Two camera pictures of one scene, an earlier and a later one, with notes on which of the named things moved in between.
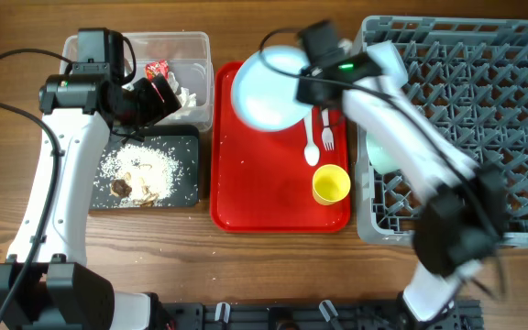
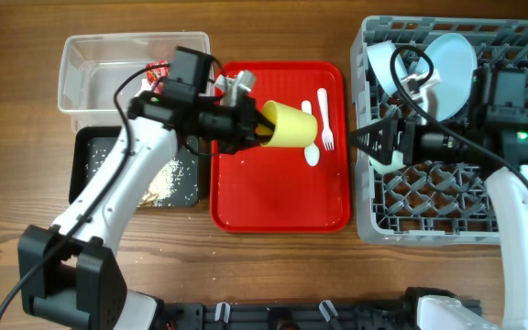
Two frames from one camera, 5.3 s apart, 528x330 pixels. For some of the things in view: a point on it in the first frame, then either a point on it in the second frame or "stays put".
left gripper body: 144,105 -> 233,126
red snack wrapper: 155,68 stays put
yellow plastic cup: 330,183 -> 293,127
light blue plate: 265,86 -> 453,57
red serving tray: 259,180 stays put
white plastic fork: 327,137 stays put
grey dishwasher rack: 489,86 stays put
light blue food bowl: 390,62 stays put
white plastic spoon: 312,151 stays put
